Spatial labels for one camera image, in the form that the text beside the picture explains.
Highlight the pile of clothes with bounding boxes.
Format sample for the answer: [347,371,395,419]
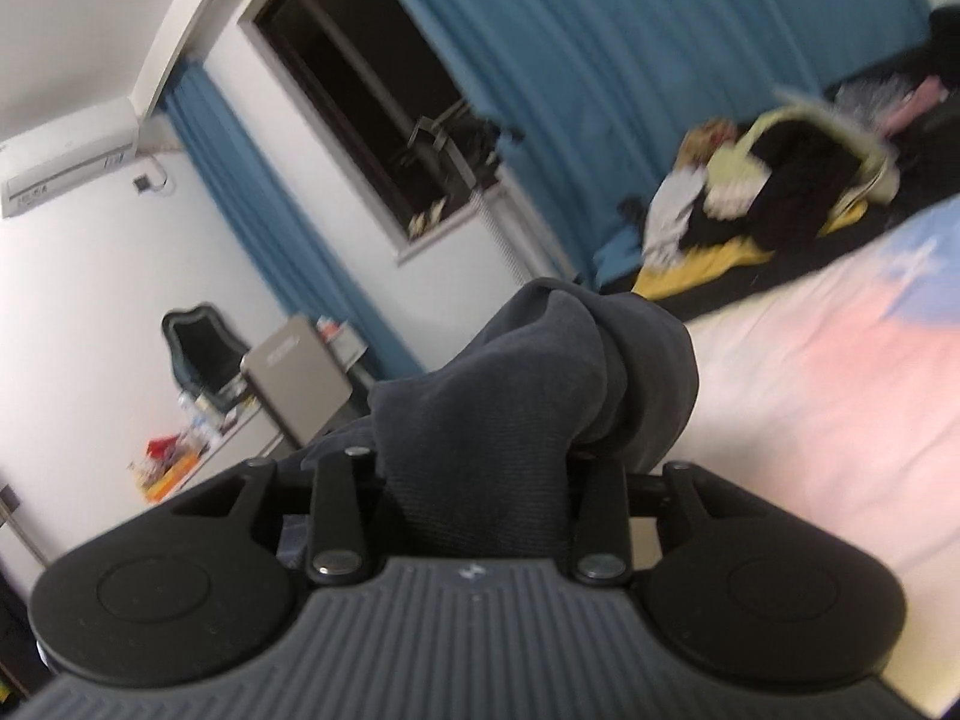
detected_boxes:
[615,86,902,272]

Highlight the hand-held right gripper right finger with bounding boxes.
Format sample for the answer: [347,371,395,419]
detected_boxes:
[565,454,755,586]

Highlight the black chair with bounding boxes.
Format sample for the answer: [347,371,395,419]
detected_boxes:
[161,304,254,411]

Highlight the wide blue curtain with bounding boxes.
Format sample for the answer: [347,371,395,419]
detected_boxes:
[352,0,932,295]

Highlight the white desk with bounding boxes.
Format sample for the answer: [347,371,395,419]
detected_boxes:
[127,390,305,507]

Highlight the dark grey pants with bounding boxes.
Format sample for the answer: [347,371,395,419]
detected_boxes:
[289,277,700,571]

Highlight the white air conditioner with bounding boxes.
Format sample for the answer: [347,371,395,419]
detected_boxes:
[0,96,143,220]

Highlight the beige chair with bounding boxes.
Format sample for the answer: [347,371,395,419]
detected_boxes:
[240,315,355,449]

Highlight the dark window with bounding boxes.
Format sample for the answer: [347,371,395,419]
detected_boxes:
[240,0,527,265]

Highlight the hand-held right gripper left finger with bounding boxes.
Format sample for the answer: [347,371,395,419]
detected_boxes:
[169,446,391,586]

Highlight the narrow blue curtain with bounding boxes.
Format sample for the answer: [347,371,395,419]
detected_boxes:
[160,62,422,385]

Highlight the yellow cloth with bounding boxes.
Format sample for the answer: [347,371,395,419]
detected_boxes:
[634,201,893,302]

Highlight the white bed sheet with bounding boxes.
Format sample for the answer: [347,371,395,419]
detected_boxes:
[630,199,960,720]

